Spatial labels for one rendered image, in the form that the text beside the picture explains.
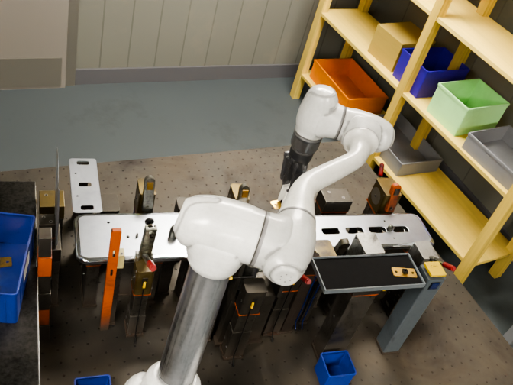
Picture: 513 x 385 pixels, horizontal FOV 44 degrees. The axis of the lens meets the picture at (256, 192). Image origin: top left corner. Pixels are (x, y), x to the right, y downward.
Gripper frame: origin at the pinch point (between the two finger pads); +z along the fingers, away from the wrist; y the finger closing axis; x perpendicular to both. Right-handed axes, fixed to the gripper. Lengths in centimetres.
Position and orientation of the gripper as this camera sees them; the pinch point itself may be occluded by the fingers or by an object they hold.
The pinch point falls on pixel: (285, 194)
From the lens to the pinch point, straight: 208.7
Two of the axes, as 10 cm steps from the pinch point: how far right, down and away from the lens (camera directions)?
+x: -8.5, 1.6, -5.1
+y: -4.8, -6.6, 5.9
